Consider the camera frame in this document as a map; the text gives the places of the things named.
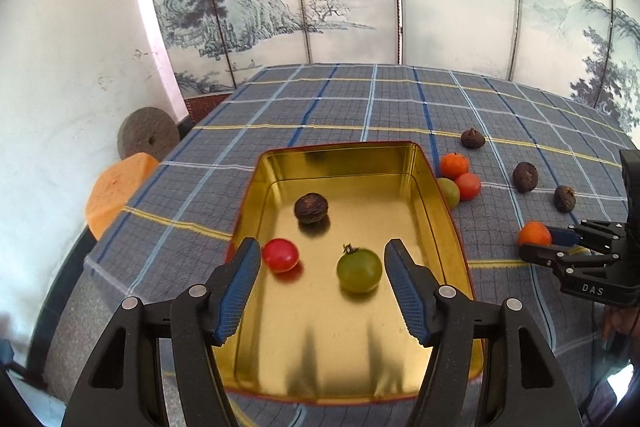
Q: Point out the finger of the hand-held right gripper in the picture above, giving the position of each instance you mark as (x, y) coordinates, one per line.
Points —
(562, 236)
(555, 258)

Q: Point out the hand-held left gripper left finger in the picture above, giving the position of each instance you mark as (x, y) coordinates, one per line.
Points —
(239, 292)

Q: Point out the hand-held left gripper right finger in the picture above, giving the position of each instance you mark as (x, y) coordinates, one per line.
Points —
(404, 292)

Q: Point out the orange tangerine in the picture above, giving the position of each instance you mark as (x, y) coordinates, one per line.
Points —
(454, 164)
(533, 234)

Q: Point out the dark brown walnut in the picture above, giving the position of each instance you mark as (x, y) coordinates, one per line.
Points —
(472, 138)
(525, 177)
(311, 208)
(565, 199)

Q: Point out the green tomato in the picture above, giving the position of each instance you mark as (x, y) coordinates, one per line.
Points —
(359, 270)
(449, 193)

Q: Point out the red tomato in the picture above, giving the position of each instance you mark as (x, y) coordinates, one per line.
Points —
(280, 255)

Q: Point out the gold metal tin tray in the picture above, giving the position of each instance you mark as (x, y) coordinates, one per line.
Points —
(325, 347)

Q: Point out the orange-red tomato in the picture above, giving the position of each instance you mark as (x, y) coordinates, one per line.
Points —
(469, 187)

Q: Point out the person's right hand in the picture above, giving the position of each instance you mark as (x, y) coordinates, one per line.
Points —
(622, 324)

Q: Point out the orange plastic stool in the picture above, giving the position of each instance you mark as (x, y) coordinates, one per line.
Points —
(117, 189)

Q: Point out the round grey millstone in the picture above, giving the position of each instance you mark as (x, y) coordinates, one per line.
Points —
(145, 129)

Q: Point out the red lattice panel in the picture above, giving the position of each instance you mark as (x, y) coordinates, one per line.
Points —
(205, 106)

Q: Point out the blue plaid tablecloth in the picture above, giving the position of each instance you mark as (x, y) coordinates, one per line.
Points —
(325, 117)

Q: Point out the blue object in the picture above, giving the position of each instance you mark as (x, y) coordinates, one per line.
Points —
(5, 352)

